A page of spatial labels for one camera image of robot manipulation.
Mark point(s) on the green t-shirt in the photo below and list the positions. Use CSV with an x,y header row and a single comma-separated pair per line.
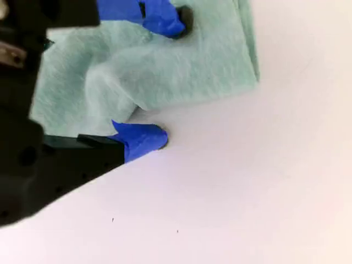
x,y
178,74

